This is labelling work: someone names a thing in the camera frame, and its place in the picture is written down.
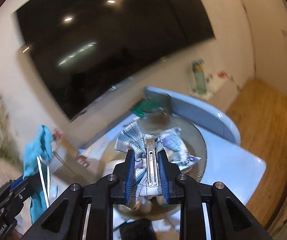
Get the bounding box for teal drawstring pouch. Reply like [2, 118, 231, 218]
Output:
[23, 125, 52, 223]

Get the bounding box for checked hair bow clip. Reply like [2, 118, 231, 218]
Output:
[114, 121, 164, 209]

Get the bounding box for striped white snack bag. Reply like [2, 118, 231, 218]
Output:
[159, 127, 201, 171]

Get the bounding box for tan cylinder canister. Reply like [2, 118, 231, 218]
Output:
[49, 141, 89, 185]

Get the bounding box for pens in holder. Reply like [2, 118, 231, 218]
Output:
[52, 128, 62, 142]

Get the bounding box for grey round basket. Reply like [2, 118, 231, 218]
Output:
[115, 115, 207, 220]

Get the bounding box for white side shelf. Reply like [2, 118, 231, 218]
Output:
[188, 74, 238, 112]

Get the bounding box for green water bottle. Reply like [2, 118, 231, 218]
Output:
[192, 60, 207, 95]

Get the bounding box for green glass bowl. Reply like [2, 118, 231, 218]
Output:
[130, 90, 172, 118]

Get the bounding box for black wall television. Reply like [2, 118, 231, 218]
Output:
[16, 0, 214, 119]

